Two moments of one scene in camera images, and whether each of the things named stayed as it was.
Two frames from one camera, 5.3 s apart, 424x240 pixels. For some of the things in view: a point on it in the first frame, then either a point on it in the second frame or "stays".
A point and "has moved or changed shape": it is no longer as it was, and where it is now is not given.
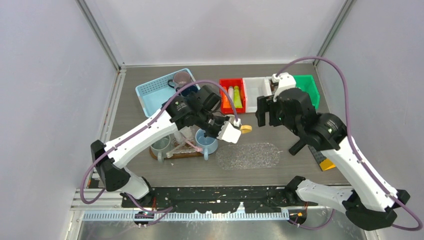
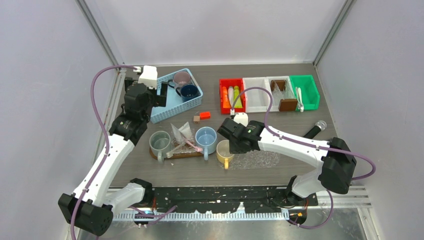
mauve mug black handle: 180,79 stays
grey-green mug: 160,148 stays
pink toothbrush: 199,149 stays
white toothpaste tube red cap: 179,136 stays
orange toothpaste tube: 226,101 stays
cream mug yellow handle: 246,129 has moved or changed shape
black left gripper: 215,135 -> 160,99
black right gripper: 266,104 -> 234,150
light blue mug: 208,144 stays
